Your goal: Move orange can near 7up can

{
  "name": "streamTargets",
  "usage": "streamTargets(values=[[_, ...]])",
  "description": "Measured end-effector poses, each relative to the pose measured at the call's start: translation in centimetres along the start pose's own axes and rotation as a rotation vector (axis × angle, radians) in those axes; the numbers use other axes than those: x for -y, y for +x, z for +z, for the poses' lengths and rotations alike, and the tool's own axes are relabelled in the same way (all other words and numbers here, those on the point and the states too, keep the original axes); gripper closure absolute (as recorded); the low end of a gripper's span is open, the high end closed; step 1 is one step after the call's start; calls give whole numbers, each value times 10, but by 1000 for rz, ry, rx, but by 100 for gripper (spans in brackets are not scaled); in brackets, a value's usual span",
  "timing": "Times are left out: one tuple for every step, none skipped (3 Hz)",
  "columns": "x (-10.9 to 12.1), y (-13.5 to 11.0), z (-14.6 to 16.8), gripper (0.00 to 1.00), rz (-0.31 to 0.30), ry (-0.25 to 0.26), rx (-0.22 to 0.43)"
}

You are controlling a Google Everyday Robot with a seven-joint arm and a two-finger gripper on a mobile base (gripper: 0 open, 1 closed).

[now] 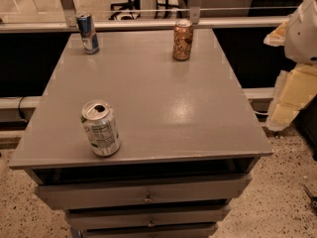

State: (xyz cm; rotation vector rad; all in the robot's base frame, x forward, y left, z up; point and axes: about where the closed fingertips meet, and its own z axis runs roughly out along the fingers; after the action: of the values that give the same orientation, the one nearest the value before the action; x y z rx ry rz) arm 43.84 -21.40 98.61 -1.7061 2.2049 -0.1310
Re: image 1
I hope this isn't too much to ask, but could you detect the blue silver energy drink can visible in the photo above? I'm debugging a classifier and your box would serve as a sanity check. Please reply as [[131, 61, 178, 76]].
[[75, 12, 99, 55]]

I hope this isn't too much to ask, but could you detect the middle grey drawer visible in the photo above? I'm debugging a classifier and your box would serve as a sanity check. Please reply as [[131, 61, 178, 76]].
[[65, 204, 230, 230]]

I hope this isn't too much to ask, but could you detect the black office chair base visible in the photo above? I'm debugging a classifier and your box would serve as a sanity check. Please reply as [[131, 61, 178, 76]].
[[110, 0, 172, 20]]

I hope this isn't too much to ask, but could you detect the bottom grey drawer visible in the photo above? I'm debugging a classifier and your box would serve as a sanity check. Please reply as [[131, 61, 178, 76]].
[[83, 223, 218, 238]]

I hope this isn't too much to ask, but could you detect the grey drawer cabinet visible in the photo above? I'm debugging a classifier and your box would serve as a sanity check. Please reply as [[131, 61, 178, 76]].
[[8, 28, 274, 238]]

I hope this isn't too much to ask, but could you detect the metal railing frame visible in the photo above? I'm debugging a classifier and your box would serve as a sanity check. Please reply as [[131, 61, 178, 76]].
[[0, 0, 302, 33]]

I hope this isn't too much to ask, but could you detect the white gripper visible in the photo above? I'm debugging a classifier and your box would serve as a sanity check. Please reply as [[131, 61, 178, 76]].
[[264, 0, 317, 131]]

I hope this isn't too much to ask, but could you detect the top grey drawer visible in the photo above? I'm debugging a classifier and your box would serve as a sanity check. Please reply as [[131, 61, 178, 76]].
[[35, 174, 252, 209]]

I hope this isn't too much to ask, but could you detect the white green 7up can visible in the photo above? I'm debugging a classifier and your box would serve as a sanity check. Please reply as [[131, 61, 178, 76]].
[[80, 100, 121, 157]]

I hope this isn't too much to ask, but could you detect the grey drawer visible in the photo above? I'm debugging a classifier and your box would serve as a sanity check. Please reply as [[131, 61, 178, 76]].
[[35, 174, 252, 209], [65, 204, 230, 230], [83, 223, 218, 238]]

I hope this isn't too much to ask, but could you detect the orange soda can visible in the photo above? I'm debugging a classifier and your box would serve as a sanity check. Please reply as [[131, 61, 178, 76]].
[[172, 19, 193, 60]]

